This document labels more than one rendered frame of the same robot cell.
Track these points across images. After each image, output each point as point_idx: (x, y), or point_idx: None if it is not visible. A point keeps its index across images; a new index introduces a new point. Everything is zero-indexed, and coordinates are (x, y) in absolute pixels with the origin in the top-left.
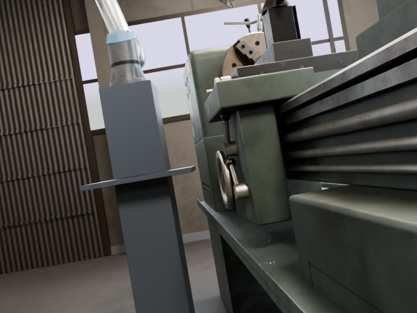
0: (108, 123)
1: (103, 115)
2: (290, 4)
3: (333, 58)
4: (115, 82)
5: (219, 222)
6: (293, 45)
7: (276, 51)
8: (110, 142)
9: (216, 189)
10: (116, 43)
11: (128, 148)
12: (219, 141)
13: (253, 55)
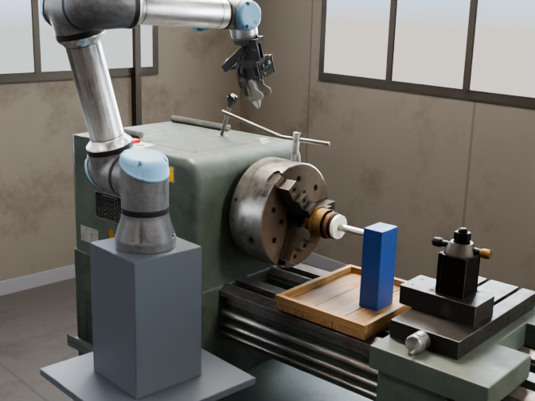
0: (141, 317)
1: (135, 304)
2: None
3: (505, 316)
4: (147, 247)
5: None
6: (486, 306)
7: (476, 315)
8: (139, 344)
9: None
10: (154, 184)
11: (162, 351)
12: (212, 298)
13: (310, 208)
